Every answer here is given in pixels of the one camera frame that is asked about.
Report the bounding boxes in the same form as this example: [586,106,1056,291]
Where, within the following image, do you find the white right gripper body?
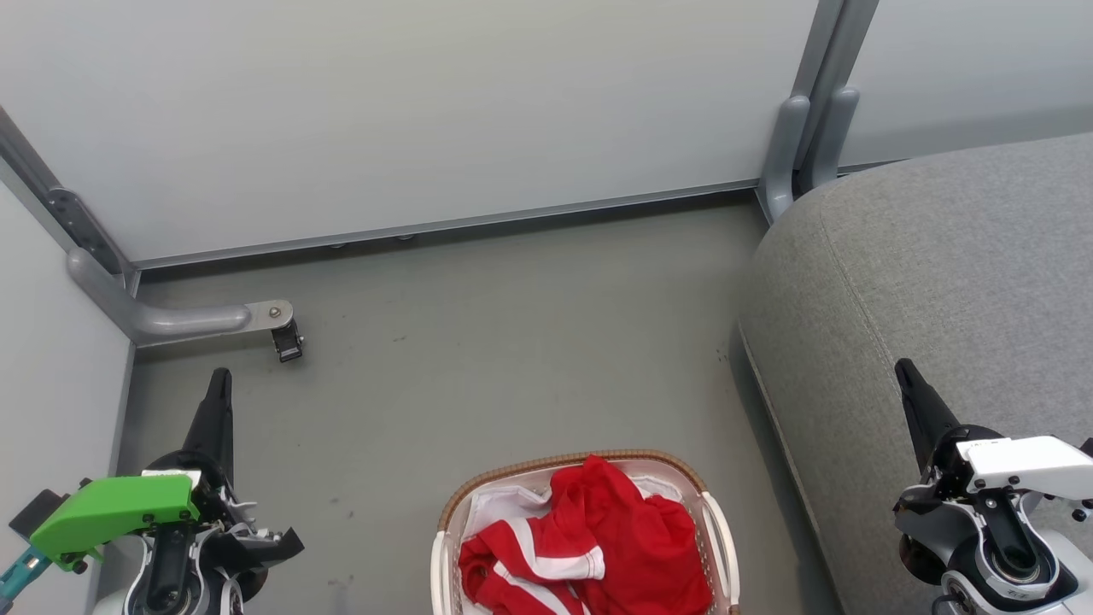
[921,425,1093,507]

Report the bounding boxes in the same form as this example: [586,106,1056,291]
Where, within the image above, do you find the white woven laundry basket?
[430,449,742,615]

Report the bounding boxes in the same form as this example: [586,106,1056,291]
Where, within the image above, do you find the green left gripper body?
[30,449,305,573]

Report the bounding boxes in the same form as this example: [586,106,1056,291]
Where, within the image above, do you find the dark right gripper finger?
[893,358,961,472]

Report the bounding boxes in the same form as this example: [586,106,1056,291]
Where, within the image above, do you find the grey perforated metal bracket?
[46,187,131,276]

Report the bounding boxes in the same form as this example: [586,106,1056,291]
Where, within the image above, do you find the grey partition foot bar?
[67,248,295,348]

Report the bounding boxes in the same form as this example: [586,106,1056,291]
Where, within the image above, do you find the grey fabric sofa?
[739,132,1093,615]

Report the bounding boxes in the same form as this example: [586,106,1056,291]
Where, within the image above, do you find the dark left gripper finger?
[183,367,236,484]

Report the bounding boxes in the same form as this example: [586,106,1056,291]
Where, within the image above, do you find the teal left camera connector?
[0,547,45,604]

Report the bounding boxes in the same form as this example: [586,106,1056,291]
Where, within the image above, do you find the red and white garment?
[459,511,609,615]

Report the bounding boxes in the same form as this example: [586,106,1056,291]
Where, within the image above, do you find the plain red shirt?
[549,455,715,615]

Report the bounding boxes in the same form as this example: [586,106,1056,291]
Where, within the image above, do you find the black caster wheel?
[271,318,305,364]

